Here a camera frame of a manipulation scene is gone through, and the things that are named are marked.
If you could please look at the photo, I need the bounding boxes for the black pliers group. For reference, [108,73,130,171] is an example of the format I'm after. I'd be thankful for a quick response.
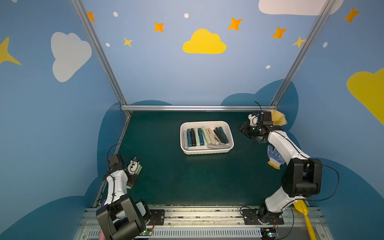
[214,128,228,144]
[190,129,197,147]

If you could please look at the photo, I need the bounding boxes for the beige pliers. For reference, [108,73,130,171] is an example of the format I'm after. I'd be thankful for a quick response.
[206,128,217,145]

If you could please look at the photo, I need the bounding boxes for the white plastic storage box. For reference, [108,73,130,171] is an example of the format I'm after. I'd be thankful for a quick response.
[180,121,235,155]

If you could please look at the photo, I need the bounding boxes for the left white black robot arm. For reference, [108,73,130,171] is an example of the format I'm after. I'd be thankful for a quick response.
[96,155,151,240]

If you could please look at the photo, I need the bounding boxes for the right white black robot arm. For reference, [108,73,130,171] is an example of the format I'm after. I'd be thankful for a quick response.
[238,111,323,225]

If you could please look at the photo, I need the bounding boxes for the yellow ruffled glass vase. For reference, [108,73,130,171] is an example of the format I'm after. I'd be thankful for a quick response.
[269,110,288,126]

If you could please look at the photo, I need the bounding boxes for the blue white work glove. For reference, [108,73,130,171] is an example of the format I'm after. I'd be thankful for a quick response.
[268,145,286,170]

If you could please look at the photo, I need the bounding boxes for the left green circuit board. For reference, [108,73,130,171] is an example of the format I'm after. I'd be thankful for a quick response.
[140,229,154,237]

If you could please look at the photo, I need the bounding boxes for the green circuit board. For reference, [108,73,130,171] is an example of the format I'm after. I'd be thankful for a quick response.
[140,229,154,237]
[261,228,279,240]

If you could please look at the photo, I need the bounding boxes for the yellow toy shovel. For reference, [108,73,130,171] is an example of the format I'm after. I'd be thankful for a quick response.
[294,200,317,240]

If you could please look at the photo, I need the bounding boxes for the right green circuit board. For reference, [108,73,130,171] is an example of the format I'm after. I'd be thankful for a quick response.
[261,228,279,240]

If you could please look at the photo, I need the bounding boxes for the aluminium frame rear bar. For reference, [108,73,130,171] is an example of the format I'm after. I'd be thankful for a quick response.
[121,105,278,112]

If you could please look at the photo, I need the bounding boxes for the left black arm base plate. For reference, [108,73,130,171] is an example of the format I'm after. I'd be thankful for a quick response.
[147,209,165,226]

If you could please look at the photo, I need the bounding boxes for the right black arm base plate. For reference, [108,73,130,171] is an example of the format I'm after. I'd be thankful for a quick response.
[240,209,285,225]

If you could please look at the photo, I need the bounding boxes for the aluminium rail base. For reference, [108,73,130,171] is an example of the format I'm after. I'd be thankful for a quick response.
[73,204,334,240]

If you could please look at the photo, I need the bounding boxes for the right aluminium frame post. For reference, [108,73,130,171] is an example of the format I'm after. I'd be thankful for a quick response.
[270,0,337,108]

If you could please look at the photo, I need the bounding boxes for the aluminium frame post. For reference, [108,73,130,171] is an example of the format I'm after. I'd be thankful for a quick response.
[70,0,133,118]
[270,0,337,108]

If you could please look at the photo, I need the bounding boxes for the left aluminium frame post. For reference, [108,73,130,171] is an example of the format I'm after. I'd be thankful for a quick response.
[70,0,133,118]

